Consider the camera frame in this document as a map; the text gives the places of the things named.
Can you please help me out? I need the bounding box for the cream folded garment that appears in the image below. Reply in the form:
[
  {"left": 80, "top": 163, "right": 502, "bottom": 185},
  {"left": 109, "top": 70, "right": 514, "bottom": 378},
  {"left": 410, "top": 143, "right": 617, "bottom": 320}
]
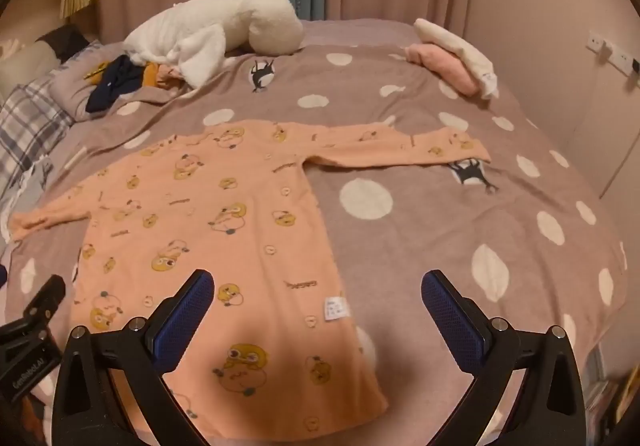
[{"left": 414, "top": 18, "right": 500, "bottom": 100}]

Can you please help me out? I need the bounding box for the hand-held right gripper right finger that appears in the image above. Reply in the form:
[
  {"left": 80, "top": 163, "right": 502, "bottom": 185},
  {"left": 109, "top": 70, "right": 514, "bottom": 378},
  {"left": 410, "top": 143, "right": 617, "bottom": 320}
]
[{"left": 421, "top": 269, "right": 587, "bottom": 446}]

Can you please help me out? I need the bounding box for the pale blue cloth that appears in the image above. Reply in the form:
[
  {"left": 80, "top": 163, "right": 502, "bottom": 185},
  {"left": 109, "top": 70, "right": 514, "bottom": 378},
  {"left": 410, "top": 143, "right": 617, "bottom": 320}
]
[{"left": 0, "top": 155, "right": 55, "bottom": 227}]

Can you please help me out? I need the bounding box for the lavender pillow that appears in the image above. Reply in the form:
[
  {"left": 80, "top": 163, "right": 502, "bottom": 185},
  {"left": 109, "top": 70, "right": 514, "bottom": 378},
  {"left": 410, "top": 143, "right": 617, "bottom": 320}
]
[{"left": 50, "top": 41, "right": 173, "bottom": 123}]

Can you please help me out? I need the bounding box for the mauve white-dotted blanket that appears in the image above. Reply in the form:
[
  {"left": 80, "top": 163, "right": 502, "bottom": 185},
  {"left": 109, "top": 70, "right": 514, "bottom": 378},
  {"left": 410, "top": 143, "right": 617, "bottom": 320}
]
[{"left": 7, "top": 19, "right": 629, "bottom": 446}]

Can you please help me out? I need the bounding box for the pink cartoon print shirt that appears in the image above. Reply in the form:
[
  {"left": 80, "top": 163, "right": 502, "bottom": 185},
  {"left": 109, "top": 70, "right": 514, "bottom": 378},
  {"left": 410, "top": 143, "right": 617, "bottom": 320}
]
[{"left": 9, "top": 122, "right": 491, "bottom": 427}]

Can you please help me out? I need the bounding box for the stack of books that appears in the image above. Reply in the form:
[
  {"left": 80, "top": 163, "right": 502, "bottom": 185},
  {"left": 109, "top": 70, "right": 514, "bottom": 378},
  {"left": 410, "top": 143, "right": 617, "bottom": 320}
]
[{"left": 584, "top": 365, "right": 640, "bottom": 438}]

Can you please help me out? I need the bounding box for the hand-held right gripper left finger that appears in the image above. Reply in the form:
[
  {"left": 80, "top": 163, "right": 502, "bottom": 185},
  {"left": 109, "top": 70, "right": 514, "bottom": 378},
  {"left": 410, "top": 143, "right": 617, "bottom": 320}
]
[{"left": 51, "top": 269, "right": 216, "bottom": 446}]

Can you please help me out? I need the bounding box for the cream pillow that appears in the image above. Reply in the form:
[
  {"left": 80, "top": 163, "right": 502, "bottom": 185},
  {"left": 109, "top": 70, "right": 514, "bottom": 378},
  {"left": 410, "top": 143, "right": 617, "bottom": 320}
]
[{"left": 0, "top": 44, "right": 60, "bottom": 98}]

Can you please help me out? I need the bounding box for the navy cloth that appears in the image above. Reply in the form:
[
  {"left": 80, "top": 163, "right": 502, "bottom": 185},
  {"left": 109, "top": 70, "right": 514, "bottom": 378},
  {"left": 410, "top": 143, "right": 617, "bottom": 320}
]
[{"left": 86, "top": 55, "right": 151, "bottom": 115}]

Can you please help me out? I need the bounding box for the white wall power strip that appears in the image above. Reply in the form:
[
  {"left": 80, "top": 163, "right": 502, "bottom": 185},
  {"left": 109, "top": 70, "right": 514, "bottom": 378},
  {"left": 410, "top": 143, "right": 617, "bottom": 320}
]
[{"left": 586, "top": 30, "right": 614, "bottom": 61}]

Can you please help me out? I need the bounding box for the white fluffy plush garment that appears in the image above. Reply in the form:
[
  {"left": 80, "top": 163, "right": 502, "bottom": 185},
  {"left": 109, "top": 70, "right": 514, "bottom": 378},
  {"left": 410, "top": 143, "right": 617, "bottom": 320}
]
[{"left": 122, "top": 0, "right": 304, "bottom": 88}]

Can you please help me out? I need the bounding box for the plaid cloth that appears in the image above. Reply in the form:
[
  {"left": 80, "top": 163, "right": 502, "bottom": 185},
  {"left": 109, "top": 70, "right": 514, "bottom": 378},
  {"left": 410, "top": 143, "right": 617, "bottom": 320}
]
[{"left": 0, "top": 71, "right": 76, "bottom": 189}]

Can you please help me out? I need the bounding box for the pink folded garment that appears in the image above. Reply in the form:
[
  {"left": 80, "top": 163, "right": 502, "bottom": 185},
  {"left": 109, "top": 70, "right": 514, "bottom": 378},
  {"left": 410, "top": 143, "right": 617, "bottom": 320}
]
[{"left": 404, "top": 42, "right": 481, "bottom": 96}]

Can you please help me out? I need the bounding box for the white wall socket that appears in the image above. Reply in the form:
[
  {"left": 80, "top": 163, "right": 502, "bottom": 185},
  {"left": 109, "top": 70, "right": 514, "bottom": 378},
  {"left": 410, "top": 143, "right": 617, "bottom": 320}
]
[{"left": 612, "top": 48, "right": 640, "bottom": 86}]

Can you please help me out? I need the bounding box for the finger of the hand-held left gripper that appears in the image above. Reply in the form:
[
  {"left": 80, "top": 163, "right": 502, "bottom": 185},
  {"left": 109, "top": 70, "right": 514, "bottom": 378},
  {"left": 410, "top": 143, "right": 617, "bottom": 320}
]
[{"left": 22, "top": 275, "right": 67, "bottom": 328}]

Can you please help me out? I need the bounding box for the small pink cloth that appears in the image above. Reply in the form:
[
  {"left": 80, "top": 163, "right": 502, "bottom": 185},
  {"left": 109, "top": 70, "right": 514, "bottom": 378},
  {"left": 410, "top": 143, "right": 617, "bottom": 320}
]
[{"left": 157, "top": 65, "right": 189, "bottom": 90}]

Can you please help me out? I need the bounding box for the dark pillow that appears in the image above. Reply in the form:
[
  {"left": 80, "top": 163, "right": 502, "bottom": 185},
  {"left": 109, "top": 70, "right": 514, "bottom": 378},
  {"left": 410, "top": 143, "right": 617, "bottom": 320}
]
[{"left": 36, "top": 24, "right": 92, "bottom": 63}]

